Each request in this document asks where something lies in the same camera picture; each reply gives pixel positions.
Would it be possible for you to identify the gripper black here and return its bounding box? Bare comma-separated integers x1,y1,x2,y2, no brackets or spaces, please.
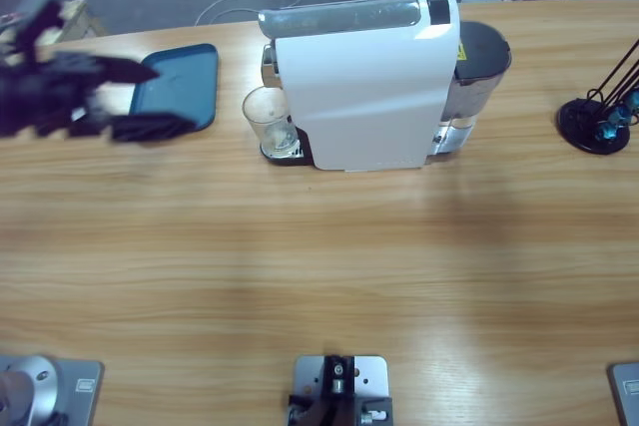
0,53,197,145

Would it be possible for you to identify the clear drinking glass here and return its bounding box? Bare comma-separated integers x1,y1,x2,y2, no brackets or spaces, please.
242,85,301,158

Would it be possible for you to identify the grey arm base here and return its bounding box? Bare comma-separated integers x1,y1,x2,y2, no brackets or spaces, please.
606,363,639,426
0,353,106,426

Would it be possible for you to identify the white capsule coffee machine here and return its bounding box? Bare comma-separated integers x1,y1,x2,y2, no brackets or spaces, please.
258,0,463,173

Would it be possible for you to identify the teal plastic tray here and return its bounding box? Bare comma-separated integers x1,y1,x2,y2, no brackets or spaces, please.
127,43,221,134

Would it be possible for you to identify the black lamp base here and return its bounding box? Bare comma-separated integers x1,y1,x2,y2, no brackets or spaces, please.
555,36,639,157

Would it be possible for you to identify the grey mount plate with post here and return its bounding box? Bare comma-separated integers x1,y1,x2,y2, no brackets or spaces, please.
287,354,395,426

